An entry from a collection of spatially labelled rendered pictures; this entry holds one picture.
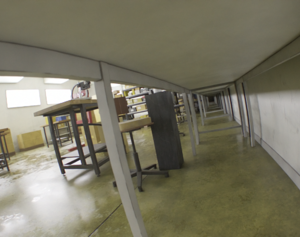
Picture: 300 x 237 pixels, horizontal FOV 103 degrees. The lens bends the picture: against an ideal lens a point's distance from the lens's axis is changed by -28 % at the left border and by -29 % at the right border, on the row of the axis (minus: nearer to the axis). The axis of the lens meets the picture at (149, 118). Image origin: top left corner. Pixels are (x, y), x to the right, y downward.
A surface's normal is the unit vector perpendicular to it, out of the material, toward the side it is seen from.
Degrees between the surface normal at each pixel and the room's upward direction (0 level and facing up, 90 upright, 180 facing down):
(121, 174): 90
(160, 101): 90
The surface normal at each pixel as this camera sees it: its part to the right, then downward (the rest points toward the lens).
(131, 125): 0.62, -0.08
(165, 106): -0.36, 0.12
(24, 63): 0.91, -0.16
